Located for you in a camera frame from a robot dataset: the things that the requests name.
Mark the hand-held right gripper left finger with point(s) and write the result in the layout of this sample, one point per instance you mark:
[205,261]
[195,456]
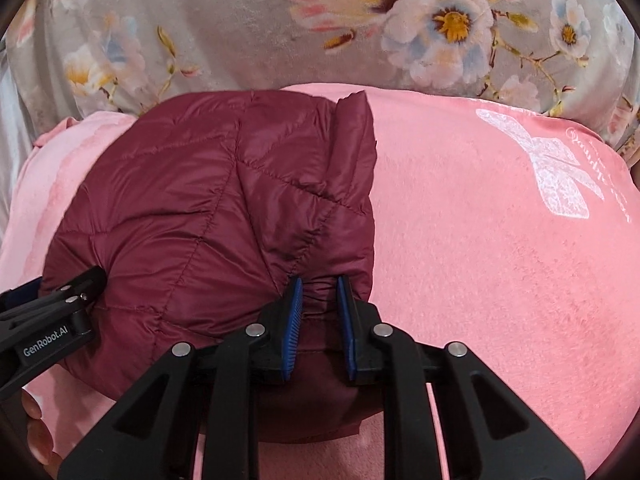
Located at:
[292,320]

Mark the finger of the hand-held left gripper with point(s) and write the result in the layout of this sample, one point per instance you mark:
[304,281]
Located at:
[22,294]
[75,290]

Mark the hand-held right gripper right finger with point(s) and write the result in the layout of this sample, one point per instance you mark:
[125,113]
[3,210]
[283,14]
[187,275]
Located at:
[345,320]

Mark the maroon quilted jacket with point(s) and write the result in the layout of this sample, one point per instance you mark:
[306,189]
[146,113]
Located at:
[210,200]

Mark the person's left hand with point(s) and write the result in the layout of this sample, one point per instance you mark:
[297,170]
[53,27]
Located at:
[36,430]

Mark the pink plush blanket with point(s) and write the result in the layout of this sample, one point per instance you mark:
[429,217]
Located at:
[475,270]

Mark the plain grey cloth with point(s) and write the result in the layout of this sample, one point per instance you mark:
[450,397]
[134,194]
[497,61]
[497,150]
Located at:
[12,150]

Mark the grey floral bedsheet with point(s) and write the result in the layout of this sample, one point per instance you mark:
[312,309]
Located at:
[240,25]

